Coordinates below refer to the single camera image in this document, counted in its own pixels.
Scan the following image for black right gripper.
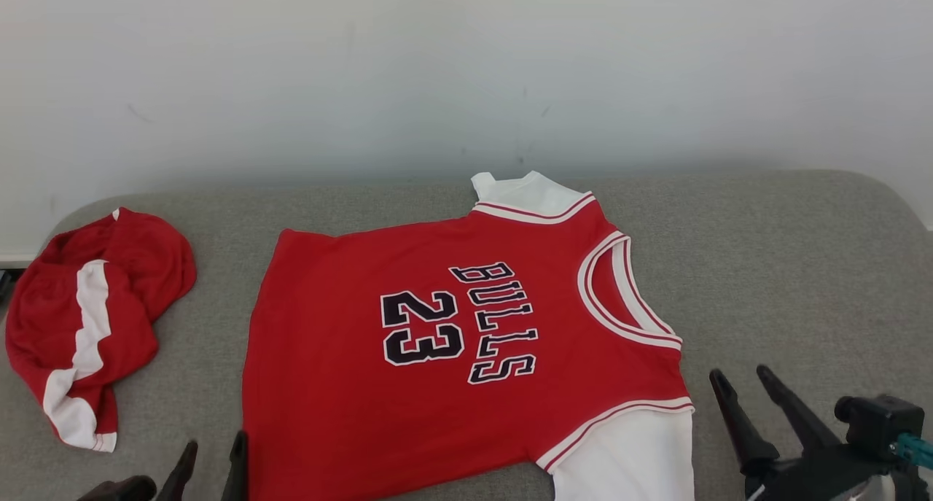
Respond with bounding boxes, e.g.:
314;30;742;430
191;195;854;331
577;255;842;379
709;365;905;501

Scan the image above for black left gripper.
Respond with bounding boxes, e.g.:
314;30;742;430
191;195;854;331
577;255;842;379
77;430;248;501

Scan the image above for red basketball jersey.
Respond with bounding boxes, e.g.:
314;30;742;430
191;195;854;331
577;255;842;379
242;170;695;501

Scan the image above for red shorts with white stripe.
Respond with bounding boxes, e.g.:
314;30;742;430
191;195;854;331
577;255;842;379
6;207;198;453

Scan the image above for grey fabric sofa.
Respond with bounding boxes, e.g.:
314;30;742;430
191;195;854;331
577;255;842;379
0;169;933;501

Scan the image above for teal right camera connector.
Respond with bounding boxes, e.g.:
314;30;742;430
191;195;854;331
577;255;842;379
895;434;933;470

